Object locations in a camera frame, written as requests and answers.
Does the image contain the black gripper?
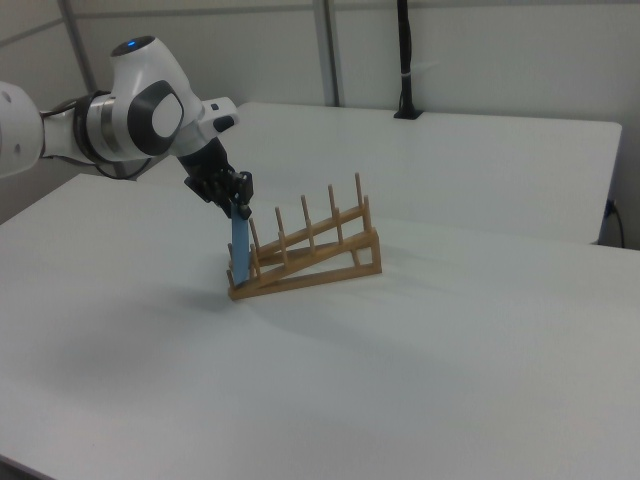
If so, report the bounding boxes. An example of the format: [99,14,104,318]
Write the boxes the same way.
[176,139,255,220]

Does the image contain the blue round plate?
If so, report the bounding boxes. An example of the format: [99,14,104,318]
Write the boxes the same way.
[230,207,252,288]

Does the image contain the wooden plate rack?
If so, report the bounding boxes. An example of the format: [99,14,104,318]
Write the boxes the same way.
[226,172,384,303]

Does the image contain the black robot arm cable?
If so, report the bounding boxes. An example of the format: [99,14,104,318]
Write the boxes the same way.
[42,149,154,183]

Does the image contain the black clamped camera pole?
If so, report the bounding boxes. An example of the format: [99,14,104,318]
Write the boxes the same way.
[392,0,426,122]

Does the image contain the black wall cable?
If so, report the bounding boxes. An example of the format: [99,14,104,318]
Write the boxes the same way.
[603,197,627,248]

